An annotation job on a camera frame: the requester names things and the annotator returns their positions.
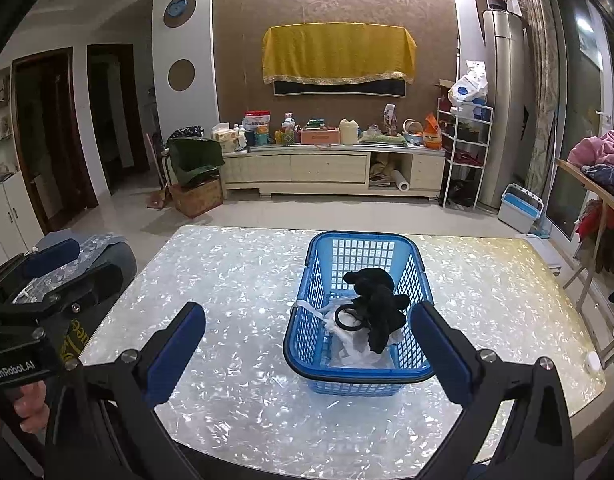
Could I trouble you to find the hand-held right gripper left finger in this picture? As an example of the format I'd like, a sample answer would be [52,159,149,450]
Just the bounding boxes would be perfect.
[44,302,208,480]

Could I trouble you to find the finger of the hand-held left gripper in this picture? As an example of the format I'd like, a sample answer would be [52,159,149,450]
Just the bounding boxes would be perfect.
[17,263,124,333]
[0,239,80,308]

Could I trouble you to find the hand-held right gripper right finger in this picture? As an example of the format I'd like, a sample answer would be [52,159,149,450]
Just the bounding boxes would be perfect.
[409,301,575,480]

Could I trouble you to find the black plush toy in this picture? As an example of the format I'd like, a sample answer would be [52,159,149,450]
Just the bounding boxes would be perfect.
[343,268,410,353]

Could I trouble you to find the long white mesh cloth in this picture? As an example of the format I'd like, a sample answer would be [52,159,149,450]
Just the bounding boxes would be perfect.
[292,300,403,368]

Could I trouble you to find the black ring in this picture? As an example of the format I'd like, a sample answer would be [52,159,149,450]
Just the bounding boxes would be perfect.
[334,306,364,332]

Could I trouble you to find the blue plastic basket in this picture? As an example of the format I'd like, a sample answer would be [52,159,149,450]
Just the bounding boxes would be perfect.
[283,231,435,397]

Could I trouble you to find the person's left hand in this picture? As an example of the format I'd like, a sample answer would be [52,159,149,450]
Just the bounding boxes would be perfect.
[0,380,50,436]

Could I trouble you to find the dark cloth with yellow print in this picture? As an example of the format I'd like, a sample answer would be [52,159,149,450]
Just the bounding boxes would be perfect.
[57,305,118,366]

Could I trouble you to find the white cupboard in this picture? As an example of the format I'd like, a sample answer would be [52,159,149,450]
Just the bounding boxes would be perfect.
[0,170,43,261]

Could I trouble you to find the broom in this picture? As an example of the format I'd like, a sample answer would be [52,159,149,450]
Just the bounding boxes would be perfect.
[144,132,170,209]

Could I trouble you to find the cardboard box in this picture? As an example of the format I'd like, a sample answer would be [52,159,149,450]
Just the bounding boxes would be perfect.
[169,177,224,218]

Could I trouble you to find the blue and white mop bucket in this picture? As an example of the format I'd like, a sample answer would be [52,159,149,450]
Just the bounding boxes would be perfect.
[498,183,545,233]

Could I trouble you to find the dark green bag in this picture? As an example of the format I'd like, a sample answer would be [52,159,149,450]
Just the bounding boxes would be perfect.
[167,136,225,187]

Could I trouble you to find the white metal rack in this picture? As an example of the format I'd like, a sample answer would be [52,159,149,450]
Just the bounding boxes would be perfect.
[439,95,494,209]

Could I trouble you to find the red clothing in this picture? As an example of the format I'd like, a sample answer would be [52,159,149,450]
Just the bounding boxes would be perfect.
[574,200,614,276]

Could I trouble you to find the tissue box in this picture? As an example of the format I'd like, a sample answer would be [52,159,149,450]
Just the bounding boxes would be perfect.
[210,122,239,153]

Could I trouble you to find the cream television cabinet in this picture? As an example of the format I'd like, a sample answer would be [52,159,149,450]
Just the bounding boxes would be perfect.
[219,142,447,200]

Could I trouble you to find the orange bag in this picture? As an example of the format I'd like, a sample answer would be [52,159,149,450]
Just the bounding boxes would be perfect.
[422,114,444,150]

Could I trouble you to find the green cushion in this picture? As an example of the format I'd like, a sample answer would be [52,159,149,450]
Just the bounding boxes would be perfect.
[359,131,408,145]

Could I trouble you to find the wooden folding table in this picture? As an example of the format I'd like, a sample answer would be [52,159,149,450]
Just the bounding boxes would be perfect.
[554,157,614,361]

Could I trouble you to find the white bag with red label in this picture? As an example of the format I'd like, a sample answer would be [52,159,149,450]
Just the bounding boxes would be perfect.
[243,110,272,133]

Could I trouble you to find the pink box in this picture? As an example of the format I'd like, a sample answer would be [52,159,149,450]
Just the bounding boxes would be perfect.
[300,127,341,145]

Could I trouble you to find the dark blue clothing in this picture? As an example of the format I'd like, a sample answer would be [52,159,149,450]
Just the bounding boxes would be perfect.
[582,162,614,191]

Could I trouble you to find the standing air conditioner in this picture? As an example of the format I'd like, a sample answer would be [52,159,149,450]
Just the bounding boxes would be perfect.
[479,7,530,211]

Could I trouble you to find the pink clothing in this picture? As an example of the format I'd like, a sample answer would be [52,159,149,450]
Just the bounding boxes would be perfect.
[567,130,614,168]

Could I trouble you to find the white plastic bag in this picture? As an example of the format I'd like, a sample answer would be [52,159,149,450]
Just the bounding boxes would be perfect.
[447,60,489,106]

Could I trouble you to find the patterned curtain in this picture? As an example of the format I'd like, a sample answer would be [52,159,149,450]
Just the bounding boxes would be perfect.
[509,0,560,201]

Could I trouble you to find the round niche with blue plate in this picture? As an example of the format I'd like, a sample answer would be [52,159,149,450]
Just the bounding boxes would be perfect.
[163,0,197,28]

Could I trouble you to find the yellow cloth cover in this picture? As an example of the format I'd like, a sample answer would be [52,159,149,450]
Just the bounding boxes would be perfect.
[262,22,418,86]

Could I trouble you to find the dark wooden door frame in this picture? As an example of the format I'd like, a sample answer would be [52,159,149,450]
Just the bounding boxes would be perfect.
[11,47,99,233]
[86,43,150,196]

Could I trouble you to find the wall television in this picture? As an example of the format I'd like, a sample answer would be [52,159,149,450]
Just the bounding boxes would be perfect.
[273,74,407,97]

